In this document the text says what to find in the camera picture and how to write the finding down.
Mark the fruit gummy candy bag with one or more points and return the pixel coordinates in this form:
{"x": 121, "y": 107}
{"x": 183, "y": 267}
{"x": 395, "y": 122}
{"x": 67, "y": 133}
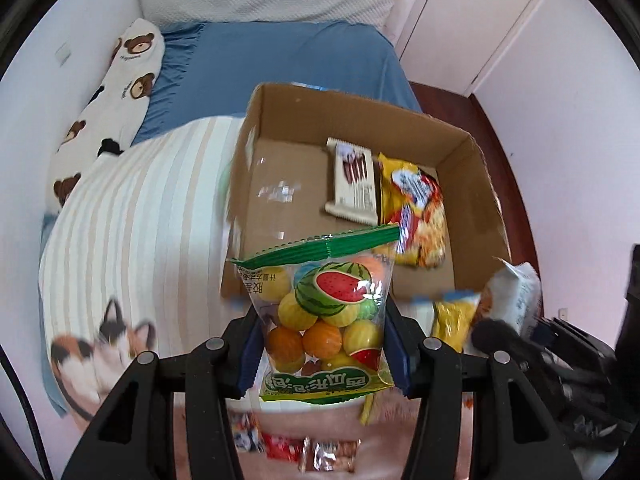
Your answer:
{"x": 322, "y": 303}

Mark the wall switch plate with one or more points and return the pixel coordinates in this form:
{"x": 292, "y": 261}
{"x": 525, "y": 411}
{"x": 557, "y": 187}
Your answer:
{"x": 63, "y": 53}

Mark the white door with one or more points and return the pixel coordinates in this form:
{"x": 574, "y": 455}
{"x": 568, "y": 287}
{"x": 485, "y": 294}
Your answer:
{"x": 451, "y": 45}

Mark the white grey snack bag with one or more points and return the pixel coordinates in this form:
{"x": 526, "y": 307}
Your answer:
{"x": 512, "y": 295}

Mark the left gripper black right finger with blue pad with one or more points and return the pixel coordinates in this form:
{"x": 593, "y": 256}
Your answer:
{"x": 514, "y": 435}

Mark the bear print long pillow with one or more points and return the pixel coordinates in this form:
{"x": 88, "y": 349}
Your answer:
{"x": 114, "y": 114}

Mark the white chocolate stick packet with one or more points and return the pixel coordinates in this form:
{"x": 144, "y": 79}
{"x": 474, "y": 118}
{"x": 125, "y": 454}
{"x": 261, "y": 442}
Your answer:
{"x": 354, "y": 196}

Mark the yellow chip bag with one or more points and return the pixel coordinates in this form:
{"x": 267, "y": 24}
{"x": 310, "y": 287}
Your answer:
{"x": 448, "y": 319}

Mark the striped cat blanket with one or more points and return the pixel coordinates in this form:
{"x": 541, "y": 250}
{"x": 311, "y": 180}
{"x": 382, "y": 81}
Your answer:
{"x": 140, "y": 256}

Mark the yellow orange noodle snack bag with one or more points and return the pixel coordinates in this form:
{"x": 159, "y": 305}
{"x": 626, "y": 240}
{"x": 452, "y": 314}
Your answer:
{"x": 412, "y": 199}

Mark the blue bed sheet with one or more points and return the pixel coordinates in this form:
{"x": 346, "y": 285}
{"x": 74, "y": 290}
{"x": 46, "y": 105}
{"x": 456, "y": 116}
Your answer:
{"x": 212, "y": 69}

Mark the red small candy packet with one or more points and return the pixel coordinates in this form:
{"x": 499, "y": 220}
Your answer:
{"x": 285, "y": 449}

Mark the brown cardboard box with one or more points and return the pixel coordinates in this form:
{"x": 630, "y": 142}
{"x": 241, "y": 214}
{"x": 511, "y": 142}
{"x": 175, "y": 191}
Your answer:
{"x": 282, "y": 176}

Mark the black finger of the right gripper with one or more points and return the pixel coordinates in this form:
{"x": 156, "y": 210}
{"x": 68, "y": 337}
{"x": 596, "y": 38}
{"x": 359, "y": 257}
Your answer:
{"x": 490, "y": 336}

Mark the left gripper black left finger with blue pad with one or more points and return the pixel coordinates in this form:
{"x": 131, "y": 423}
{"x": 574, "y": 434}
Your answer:
{"x": 132, "y": 434}

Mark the silver red small packet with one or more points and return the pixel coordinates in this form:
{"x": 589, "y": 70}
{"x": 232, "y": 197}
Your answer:
{"x": 329, "y": 455}

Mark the blue white small packet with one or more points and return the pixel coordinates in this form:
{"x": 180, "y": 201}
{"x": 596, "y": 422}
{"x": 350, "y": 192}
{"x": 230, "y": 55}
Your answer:
{"x": 246, "y": 433}

